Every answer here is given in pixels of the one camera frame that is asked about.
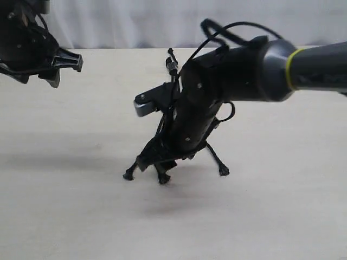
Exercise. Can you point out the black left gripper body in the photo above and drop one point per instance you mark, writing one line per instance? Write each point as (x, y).
(26, 48)

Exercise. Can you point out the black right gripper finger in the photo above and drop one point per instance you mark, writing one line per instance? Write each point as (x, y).
(143, 162)
(163, 167)

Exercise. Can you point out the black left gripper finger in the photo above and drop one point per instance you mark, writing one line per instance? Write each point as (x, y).
(51, 76)
(67, 59)

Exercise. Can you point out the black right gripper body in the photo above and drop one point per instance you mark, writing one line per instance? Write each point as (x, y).
(190, 118)

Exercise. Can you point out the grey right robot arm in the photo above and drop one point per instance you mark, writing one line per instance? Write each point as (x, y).
(262, 71)

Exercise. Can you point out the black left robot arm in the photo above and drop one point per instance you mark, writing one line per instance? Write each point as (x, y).
(35, 11)

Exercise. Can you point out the white curtain backdrop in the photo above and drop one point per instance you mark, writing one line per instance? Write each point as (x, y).
(161, 24)

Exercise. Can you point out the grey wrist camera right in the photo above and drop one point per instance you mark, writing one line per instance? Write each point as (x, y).
(155, 99)

